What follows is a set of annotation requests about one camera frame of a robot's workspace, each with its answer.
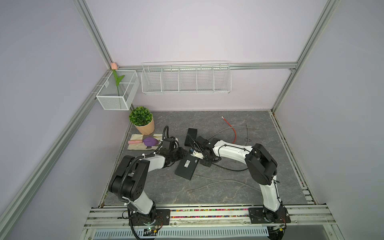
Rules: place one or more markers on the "green plant in beige pot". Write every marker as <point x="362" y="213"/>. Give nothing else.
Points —
<point x="143" y="120"/>

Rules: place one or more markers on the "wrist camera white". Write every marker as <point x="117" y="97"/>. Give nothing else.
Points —
<point x="198" y="155"/>
<point x="170" y="144"/>

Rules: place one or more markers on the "black ribbed network switch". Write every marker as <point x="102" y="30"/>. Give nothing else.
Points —
<point x="191" y="137"/>

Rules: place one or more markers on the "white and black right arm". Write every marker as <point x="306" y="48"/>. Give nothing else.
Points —
<point x="261" y="166"/>

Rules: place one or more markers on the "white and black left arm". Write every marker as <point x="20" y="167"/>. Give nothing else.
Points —
<point x="128" y="181"/>

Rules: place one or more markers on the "white wire basket small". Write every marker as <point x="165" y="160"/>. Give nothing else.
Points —
<point x="108" y="95"/>

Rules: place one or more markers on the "purple trowel with pink handle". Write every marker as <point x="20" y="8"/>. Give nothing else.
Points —
<point x="148" y="142"/>

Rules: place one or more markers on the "white wire shelf wide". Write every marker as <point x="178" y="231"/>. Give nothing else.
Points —
<point x="186" y="77"/>

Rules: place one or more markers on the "pink tulip artificial flower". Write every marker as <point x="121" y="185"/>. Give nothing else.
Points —
<point x="118" y="78"/>

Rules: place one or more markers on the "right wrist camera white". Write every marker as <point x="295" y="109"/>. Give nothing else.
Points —
<point x="198" y="155"/>

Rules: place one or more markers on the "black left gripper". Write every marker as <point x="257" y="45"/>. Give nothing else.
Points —
<point x="182" y="154"/>

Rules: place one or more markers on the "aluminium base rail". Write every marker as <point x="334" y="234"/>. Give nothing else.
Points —
<point x="209" y="223"/>

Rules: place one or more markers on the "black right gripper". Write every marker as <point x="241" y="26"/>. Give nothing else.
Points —
<point x="206" y="163"/>

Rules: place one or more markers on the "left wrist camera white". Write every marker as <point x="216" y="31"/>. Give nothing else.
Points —
<point x="170" y="144"/>

